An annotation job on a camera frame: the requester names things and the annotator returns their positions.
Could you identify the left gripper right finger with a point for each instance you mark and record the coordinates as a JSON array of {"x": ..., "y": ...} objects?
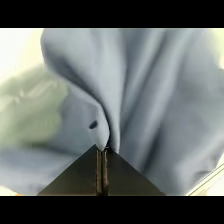
[{"x": 126, "y": 178}]

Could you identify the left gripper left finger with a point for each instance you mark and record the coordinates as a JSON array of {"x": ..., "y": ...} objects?
[{"x": 80, "y": 178}]

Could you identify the blue shirt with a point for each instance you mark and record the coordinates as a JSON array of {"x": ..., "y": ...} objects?
[{"x": 156, "y": 100}]

